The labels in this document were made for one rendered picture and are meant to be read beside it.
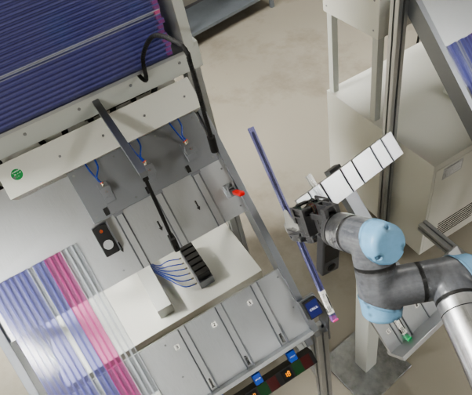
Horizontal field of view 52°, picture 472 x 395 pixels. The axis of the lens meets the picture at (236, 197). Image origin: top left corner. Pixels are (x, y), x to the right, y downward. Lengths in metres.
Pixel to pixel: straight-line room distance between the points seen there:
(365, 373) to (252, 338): 0.85
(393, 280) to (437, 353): 1.28
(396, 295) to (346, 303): 1.34
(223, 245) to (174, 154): 0.59
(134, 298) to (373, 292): 0.96
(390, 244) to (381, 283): 0.08
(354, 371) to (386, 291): 1.21
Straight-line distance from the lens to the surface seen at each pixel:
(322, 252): 1.03
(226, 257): 1.68
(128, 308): 1.67
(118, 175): 1.19
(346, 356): 2.13
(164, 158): 1.19
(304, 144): 2.93
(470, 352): 0.89
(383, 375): 2.11
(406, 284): 0.93
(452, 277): 0.94
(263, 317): 1.34
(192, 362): 1.32
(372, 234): 0.86
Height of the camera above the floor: 1.96
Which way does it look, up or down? 47 degrees down
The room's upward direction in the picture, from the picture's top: 15 degrees counter-clockwise
